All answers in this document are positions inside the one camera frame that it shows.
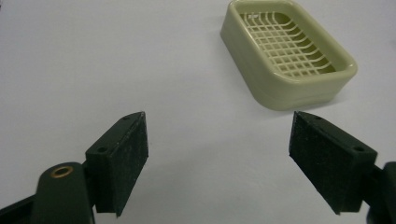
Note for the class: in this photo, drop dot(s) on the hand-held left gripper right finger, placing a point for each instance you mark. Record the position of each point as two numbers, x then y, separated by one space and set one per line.
327 161

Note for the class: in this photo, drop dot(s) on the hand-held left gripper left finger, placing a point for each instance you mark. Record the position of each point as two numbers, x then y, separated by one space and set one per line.
120 165

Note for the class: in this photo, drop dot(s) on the pale green soap dish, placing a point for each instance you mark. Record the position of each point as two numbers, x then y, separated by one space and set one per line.
289 56

